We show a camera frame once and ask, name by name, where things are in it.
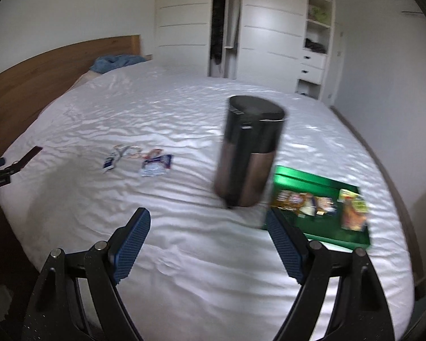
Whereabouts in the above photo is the dark blue wafer packet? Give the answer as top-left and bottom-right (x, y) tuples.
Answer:
(141, 148), (173, 177)

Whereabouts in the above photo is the brown chocolate snack packet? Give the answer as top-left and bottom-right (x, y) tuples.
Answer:
(272, 190), (316, 217)

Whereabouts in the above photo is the green tray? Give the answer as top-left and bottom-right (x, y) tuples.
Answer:
(270, 165), (371, 250)

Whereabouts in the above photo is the light blue snack packet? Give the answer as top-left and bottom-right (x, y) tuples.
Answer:
(102, 145), (142, 172)

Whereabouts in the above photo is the wooden headboard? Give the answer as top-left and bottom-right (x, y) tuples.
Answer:
(0, 35), (141, 156)

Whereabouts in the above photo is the dried vegetable snack bag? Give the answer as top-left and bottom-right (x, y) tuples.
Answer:
(338, 189), (369, 232)

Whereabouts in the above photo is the small yellow blue packet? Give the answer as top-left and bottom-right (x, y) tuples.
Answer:
(314, 196), (336, 216)

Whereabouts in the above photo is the blue cloth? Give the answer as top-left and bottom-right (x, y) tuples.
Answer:
(90, 54), (147, 74)

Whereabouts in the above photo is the white wardrobe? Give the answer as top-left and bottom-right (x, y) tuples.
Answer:
(155, 0), (335, 100)

